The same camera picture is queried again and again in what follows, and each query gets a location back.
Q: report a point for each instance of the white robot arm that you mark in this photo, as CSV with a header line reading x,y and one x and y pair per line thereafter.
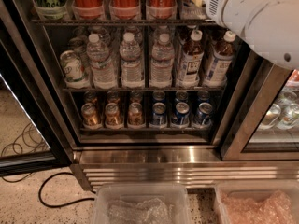
x,y
269,27

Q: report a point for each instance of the right coca-cola can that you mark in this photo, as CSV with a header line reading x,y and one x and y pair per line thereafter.
x,y
161,9

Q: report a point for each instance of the coca-cola can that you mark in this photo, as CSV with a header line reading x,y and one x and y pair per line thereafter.
x,y
88,9
125,9
161,9

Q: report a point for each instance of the middle coca-cola can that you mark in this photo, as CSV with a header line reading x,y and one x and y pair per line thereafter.
x,y
125,9

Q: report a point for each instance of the left coca-cola can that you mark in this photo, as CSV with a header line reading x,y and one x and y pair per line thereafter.
x,y
88,9

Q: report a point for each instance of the stainless steel fridge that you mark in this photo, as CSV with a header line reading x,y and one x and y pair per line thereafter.
x,y
242,143

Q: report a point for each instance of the front left blue can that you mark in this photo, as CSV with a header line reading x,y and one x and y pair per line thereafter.
x,y
158,117

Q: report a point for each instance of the blue can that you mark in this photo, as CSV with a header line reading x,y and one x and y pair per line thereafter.
x,y
180,116
158,117
202,117

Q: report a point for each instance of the front middle blue can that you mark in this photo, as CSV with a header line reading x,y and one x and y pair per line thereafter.
x,y
180,116

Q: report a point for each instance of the front right blue can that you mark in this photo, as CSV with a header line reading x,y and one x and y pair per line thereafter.
x,y
202,117

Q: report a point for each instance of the front right gold can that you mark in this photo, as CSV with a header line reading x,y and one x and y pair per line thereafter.
x,y
135,115

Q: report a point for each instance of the gold can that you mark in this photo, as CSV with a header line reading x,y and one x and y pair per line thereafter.
x,y
135,115
90,116
113,116

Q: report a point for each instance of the white green can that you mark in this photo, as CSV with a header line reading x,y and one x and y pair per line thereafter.
x,y
75,75

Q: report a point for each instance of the front middle gold can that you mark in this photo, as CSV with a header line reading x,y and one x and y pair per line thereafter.
x,y
113,116

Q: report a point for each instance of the silver can right compartment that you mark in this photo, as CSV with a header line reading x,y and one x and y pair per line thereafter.
x,y
288,117

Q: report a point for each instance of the front left gold can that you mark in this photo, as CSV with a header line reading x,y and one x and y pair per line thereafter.
x,y
90,116

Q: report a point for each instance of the open fridge glass door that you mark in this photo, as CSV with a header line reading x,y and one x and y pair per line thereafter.
x,y
30,105

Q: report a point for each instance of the left tea bottle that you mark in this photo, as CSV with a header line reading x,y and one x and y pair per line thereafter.
x,y
190,61

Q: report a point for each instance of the tea bottle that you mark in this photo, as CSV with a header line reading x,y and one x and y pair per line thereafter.
x,y
190,61
219,60

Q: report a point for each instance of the right water bottle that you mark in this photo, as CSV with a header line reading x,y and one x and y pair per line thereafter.
x,y
161,62

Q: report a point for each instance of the water bottle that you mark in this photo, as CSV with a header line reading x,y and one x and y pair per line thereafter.
x,y
104,76
131,62
161,62

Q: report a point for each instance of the right tea bottle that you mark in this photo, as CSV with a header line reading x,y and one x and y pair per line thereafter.
x,y
219,60

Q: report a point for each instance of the middle water bottle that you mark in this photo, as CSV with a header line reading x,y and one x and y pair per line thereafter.
x,y
131,62

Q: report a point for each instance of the left water bottle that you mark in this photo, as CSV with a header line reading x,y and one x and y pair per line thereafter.
x,y
104,76

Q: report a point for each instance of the right clear plastic bin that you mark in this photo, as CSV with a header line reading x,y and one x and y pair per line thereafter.
x,y
259,190

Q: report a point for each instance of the clear plastic bin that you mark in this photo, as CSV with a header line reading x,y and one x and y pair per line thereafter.
x,y
170,193
259,190

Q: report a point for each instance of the clear bubble wrap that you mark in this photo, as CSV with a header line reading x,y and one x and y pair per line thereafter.
x,y
153,211

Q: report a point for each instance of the left clear plastic bin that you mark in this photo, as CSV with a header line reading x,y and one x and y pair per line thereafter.
x,y
170,193

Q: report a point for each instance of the pink bubble wrap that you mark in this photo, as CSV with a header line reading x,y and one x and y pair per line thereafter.
x,y
276,209

